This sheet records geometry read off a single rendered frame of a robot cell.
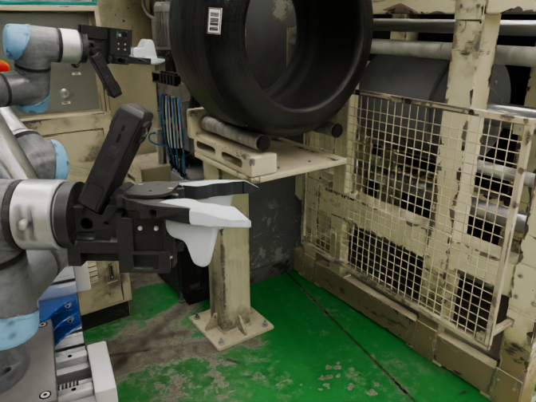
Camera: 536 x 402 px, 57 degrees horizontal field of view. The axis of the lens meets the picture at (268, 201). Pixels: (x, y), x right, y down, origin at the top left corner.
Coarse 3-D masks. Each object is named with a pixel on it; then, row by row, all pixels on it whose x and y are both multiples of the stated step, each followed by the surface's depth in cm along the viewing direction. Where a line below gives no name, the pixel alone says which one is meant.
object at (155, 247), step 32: (64, 192) 49; (128, 192) 48; (160, 192) 49; (64, 224) 48; (96, 224) 50; (128, 224) 48; (160, 224) 49; (96, 256) 53; (128, 256) 49; (160, 256) 49
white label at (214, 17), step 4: (212, 8) 119; (216, 8) 119; (220, 8) 118; (208, 12) 120; (212, 12) 119; (216, 12) 119; (220, 12) 118; (208, 16) 120; (212, 16) 120; (216, 16) 119; (220, 16) 118; (208, 20) 121; (212, 20) 120; (216, 20) 119; (220, 20) 119; (208, 24) 121; (212, 24) 120; (216, 24) 120; (220, 24) 119; (208, 28) 121; (212, 28) 120; (216, 28) 120; (220, 28) 119; (208, 32) 121; (212, 32) 121; (216, 32) 120
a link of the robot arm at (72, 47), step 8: (64, 32) 109; (72, 32) 110; (64, 40) 108; (72, 40) 109; (80, 40) 110; (64, 48) 109; (72, 48) 110; (80, 48) 111; (64, 56) 110; (72, 56) 111; (80, 56) 112
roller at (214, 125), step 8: (208, 120) 160; (216, 120) 157; (208, 128) 160; (216, 128) 155; (224, 128) 151; (232, 128) 148; (240, 128) 146; (224, 136) 153; (232, 136) 148; (240, 136) 144; (248, 136) 141; (256, 136) 138; (264, 136) 138; (248, 144) 142; (256, 144) 138; (264, 144) 138
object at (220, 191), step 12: (216, 180) 57; (228, 180) 57; (240, 180) 57; (192, 192) 54; (204, 192) 54; (216, 192) 56; (228, 192) 56; (240, 192) 57; (252, 192) 58; (228, 204) 58
